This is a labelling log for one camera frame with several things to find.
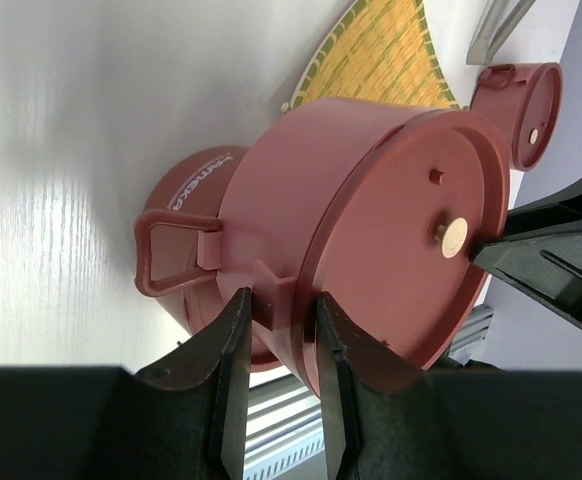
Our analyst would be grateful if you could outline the red steel bowl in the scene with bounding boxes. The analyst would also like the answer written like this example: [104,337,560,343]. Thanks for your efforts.
[132,95,512,401]
[469,61,564,172]
[140,145,282,374]

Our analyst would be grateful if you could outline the metal tongs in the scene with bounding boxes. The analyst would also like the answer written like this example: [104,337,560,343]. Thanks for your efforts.
[465,0,536,66]

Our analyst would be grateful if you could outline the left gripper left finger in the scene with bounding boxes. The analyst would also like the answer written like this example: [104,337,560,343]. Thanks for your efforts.
[0,288,252,479]

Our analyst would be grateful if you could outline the bamboo woven tray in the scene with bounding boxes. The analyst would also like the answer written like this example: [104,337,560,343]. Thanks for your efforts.
[280,0,469,114]

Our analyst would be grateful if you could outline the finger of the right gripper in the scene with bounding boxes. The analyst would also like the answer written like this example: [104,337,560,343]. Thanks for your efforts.
[471,219,582,330]

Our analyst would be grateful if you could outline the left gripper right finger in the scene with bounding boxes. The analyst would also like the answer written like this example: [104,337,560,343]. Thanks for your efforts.
[316,293,582,479]

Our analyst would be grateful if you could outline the red lid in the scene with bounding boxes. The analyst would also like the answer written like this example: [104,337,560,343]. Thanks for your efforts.
[511,62,563,172]
[302,110,510,369]

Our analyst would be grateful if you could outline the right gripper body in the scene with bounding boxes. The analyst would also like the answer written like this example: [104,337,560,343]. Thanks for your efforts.
[505,178,582,235]

